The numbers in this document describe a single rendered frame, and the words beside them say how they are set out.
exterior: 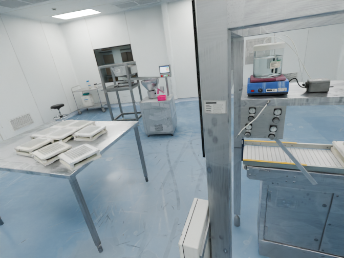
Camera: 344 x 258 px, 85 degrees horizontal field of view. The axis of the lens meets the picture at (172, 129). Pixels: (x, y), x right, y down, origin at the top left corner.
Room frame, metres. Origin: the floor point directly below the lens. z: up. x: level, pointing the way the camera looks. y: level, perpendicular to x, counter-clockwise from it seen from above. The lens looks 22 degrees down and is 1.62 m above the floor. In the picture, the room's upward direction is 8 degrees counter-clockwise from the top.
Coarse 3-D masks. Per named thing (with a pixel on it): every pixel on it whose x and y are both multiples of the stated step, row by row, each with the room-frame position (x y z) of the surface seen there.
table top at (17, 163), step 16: (32, 128) 2.48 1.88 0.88; (112, 128) 2.05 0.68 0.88; (128, 128) 1.98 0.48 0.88; (0, 144) 2.02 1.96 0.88; (16, 144) 1.95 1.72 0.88; (80, 144) 1.72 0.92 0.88; (96, 144) 1.66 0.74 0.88; (112, 144) 1.67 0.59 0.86; (0, 160) 1.60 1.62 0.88; (16, 160) 1.55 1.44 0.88; (32, 160) 1.51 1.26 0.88; (48, 176) 1.26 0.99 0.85; (64, 176) 1.20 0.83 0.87
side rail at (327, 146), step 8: (248, 144) 1.24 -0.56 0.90; (256, 144) 1.22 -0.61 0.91; (264, 144) 1.20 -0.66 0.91; (272, 144) 1.18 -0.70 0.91; (288, 144) 1.14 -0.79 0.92; (296, 144) 1.12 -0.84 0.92; (304, 144) 1.10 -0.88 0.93; (312, 144) 1.09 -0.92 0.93; (320, 144) 1.07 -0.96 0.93; (328, 144) 1.06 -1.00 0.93
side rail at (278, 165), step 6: (246, 162) 1.00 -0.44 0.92; (252, 162) 0.99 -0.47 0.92; (258, 162) 0.97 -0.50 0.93; (264, 162) 0.96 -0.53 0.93; (294, 168) 0.90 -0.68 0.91; (306, 168) 0.87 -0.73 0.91; (312, 168) 0.86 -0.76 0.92; (318, 168) 0.85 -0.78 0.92; (324, 168) 0.84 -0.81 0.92; (330, 168) 0.83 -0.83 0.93; (336, 168) 0.82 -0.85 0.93; (342, 168) 0.81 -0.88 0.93
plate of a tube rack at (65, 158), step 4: (84, 144) 1.54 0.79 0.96; (88, 144) 1.53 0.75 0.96; (92, 148) 1.43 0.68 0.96; (96, 148) 1.42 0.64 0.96; (64, 152) 1.43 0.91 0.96; (92, 152) 1.36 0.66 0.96; (96, 152) 1.38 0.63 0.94; (60, 156) 1.37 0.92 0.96; (64, 156) 1.36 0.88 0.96; (80, 156) 1.32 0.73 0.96; (84, 156) 1.31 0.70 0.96; (88, 156) 1.33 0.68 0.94; (64, 160) 1.29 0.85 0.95; (68, 160) 1.28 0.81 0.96; (72, 160) 1.27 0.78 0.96; (76, 160) 1.26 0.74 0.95; (80, 160) 1.28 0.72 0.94; (72, 164) 1.24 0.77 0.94
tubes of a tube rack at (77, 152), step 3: (81, 147) 1.46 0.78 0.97; (84, 147) 1.45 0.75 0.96; (72, 150) 1.43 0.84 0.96; (75, 150) 1.41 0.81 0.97; (78, 150) 1.41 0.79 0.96; (81, 150) 1.40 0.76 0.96; (84, 150) 1.40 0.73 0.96; (87, 150) 1.38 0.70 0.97; (69, 153) 1.39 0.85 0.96; (72, 153) 1.38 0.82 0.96; (75, 153) 1.37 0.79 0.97; (78, 153) 1.36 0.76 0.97; (81, 153) 1.37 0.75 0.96; (72, 156) 1.32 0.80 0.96; (75, 156) 1.32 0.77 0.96
